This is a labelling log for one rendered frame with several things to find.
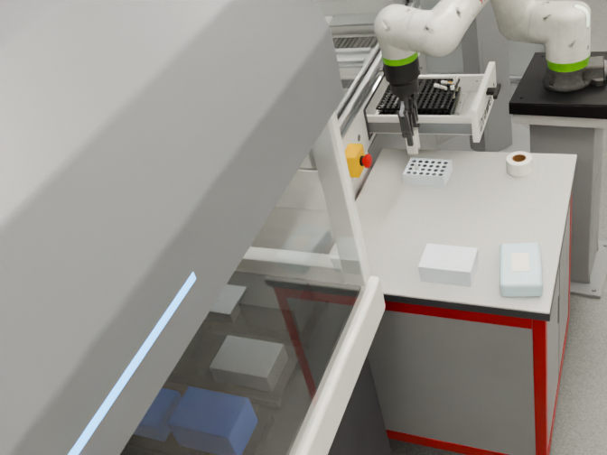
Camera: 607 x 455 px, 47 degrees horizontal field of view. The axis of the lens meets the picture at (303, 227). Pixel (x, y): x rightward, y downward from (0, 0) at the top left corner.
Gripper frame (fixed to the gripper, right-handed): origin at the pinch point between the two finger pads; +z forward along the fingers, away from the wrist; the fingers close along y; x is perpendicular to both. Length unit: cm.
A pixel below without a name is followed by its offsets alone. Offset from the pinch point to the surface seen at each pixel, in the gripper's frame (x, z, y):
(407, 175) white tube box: -2.0, 9.7, 3.1
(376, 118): -14.2, 0.5, -13.1
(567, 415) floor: 43, 89, 21
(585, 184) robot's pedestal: 45, 42, -37
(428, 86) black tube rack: -1.3, -0.9, -29.3
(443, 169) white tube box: 7.7, 9.7, -0.1
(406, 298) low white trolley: 7.3, 14.0, 47.4
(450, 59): -31, 76, -195
